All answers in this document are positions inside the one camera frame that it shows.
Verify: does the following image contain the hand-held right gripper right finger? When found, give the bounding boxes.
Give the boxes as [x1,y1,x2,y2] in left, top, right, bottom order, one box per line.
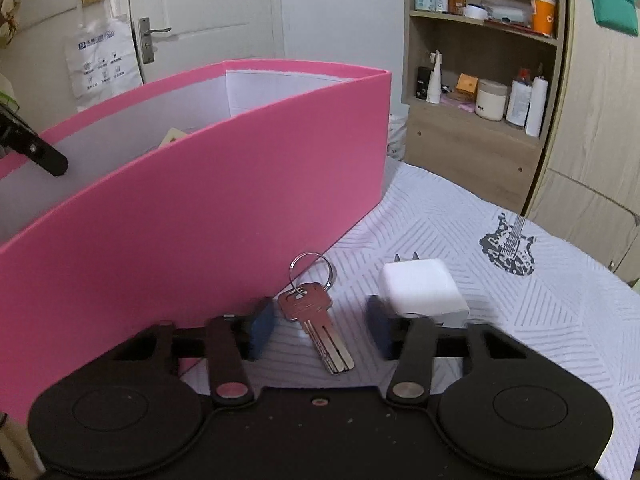
[365,294,541,409]

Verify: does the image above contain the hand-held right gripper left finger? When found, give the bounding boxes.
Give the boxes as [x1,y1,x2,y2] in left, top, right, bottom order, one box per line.
[100,297,277,409]

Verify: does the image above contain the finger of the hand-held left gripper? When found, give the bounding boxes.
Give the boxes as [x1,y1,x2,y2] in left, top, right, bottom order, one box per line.
[0,102,69,177]

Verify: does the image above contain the silver keys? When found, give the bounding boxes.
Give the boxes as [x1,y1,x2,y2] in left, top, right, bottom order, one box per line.
[276,251,355,375]

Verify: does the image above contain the white plug charger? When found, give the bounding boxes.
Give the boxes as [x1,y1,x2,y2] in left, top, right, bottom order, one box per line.
[378,253,471,330]

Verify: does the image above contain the pink cardboard box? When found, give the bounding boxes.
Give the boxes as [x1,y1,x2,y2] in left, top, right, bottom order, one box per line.
[0,58,392,426]

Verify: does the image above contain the white printed bag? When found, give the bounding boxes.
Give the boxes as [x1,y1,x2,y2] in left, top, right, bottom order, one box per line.
[64,14,143,98]

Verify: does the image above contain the wooden bookshelf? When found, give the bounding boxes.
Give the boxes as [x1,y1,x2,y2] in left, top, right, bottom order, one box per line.
[402,0,571,213]

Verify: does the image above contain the white plastic packages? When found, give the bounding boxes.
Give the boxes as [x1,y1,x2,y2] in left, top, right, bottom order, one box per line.
[387,105,410,161]

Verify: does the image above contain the white door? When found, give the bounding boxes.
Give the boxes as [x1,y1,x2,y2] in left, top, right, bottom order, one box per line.
[125,0,286,86]

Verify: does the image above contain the white tube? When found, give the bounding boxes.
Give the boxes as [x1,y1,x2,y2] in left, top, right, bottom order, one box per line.
[427,50,443,105]

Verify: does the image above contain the white jar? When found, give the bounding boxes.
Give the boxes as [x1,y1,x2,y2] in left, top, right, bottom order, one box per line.
[475,80,508,121]

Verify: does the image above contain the red capped spray can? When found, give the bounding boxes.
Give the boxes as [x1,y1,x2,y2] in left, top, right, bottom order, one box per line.
[506,67,532,128]

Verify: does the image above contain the white cylinder bottle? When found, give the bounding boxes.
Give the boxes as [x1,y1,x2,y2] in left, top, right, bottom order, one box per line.
[525,64,548,138]

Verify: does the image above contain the light wooden wardrobe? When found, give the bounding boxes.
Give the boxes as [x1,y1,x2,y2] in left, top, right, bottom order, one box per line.
[520,0,640,286]

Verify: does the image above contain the clear plastic box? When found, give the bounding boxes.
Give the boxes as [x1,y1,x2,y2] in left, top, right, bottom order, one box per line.
[480,0,532,23]

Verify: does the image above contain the orange paper cup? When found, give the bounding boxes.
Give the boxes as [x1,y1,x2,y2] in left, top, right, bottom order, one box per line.
[530,0,557,37]

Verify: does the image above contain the metal door handle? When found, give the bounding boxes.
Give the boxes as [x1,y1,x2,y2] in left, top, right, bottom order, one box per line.
[137,17,172,65]

